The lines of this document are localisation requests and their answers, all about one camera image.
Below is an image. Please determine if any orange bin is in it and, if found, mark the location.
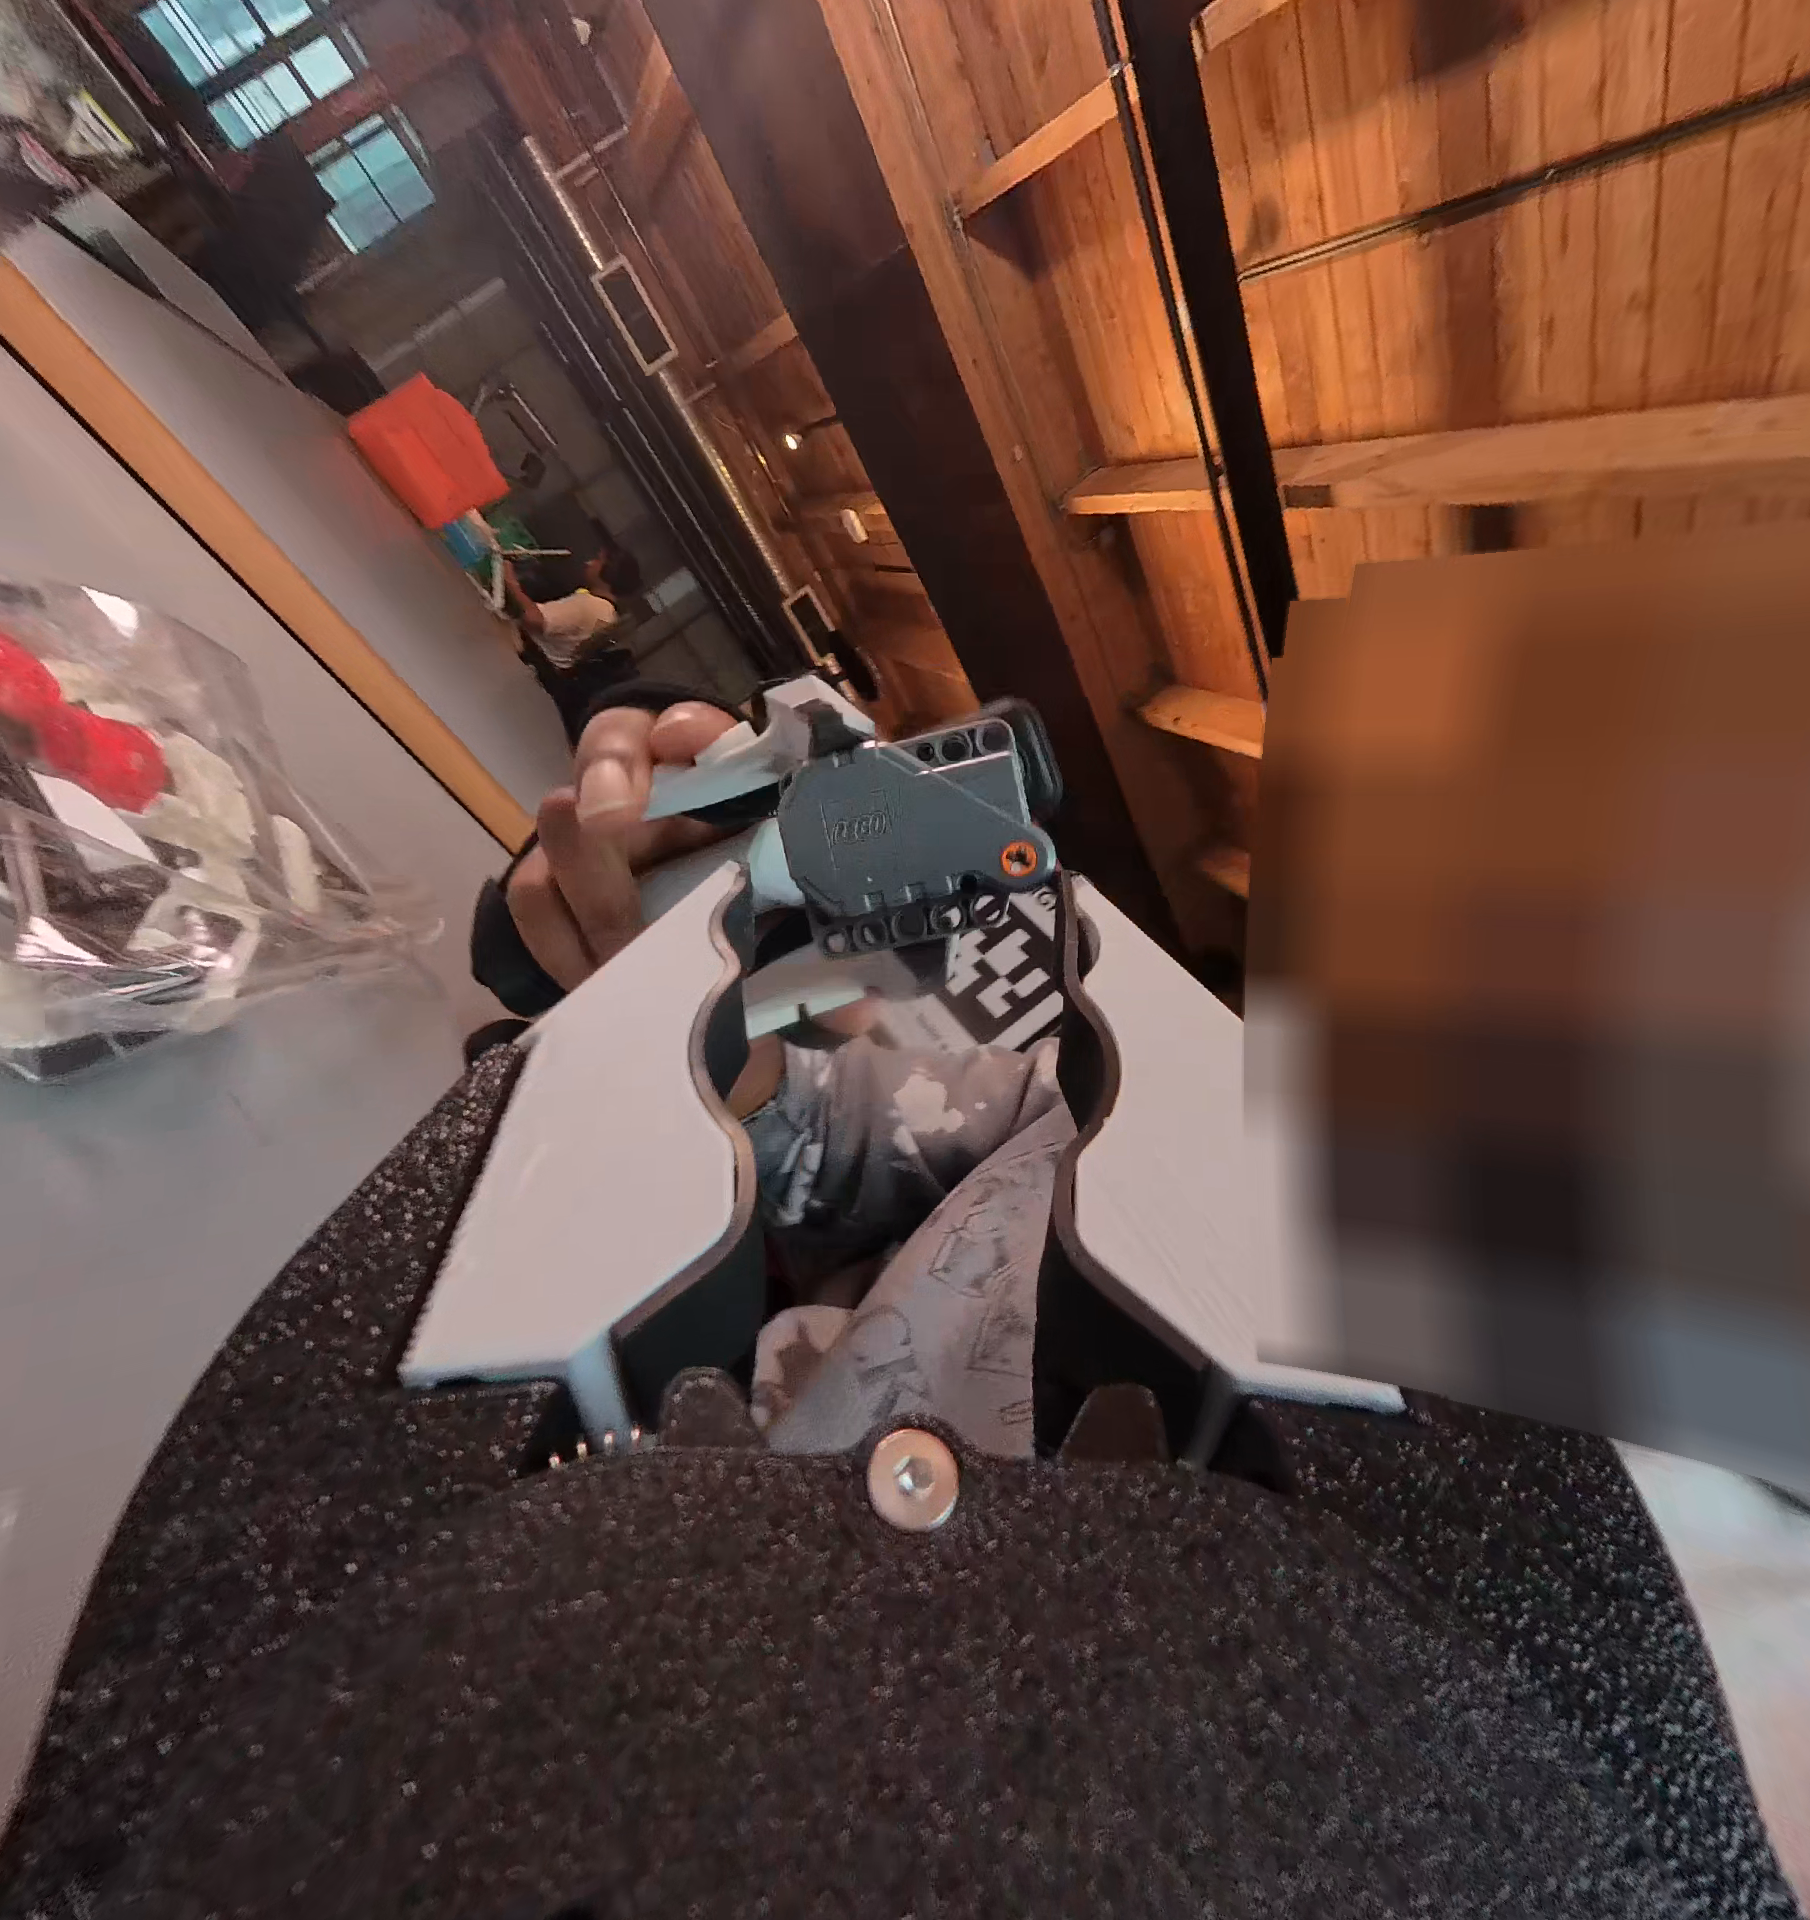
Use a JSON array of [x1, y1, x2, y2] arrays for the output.
[[344, 370, 512, 530]]

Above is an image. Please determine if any metal air duct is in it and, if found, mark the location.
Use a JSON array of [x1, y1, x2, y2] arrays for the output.
[[475, 125, 847, 662]]

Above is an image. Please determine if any clear bag of red white parts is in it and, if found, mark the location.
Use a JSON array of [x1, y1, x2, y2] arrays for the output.
[[0, 558, 446, 1086]]

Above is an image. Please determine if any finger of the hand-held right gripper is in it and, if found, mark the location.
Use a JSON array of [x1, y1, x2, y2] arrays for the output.
[[638, 703, 847, 822], [740, 822, 914, 1042]]

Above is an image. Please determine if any person's right hand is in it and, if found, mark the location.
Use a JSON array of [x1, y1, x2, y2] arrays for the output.
[[506, 696, 750, 996]]

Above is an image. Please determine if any paned window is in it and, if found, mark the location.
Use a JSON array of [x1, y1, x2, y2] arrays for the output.
[[140, 0, 433, 253]]

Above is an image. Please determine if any grey table with wooden edge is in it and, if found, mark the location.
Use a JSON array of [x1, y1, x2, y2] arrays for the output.
[[0, 193, 583, 854]]

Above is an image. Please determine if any black white marker sign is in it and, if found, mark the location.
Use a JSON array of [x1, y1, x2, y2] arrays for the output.
[[926, 881, 1070, 1056]]

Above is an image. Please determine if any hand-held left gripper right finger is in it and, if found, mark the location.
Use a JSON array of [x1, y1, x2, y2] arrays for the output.
[[1034, 873, 1410, 1463]]

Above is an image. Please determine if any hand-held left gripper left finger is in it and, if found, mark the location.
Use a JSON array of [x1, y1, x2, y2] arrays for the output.
[[397, 861, 764, 1442]]

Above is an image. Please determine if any grey toy motor block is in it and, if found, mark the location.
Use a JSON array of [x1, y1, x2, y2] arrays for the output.
[[773, 714, 1064, 960]]

